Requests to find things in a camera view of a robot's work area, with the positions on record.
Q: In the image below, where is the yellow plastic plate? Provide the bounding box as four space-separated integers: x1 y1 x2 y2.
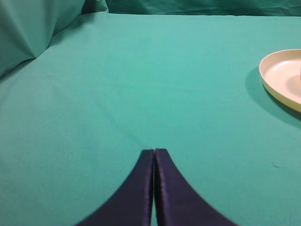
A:
259 49 301 112

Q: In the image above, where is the left gripper dark blue left finger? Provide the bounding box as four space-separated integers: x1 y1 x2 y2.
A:
77 149 154 226

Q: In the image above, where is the green table cloth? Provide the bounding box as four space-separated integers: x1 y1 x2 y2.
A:
0 12 301 226

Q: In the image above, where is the left gripper dark blue right finger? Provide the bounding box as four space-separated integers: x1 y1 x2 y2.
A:
154 149 236 226

